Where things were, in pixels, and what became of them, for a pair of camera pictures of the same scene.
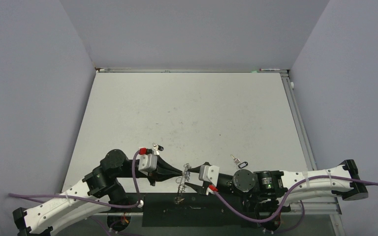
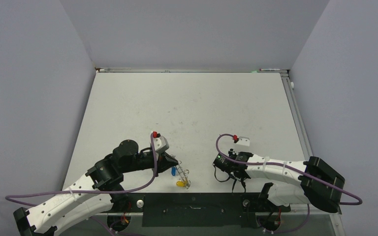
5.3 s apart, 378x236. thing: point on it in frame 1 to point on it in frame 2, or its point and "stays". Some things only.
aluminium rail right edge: [300, 123] stays
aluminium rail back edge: [105, 70] stays
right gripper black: [202, 189] to [233, 152]
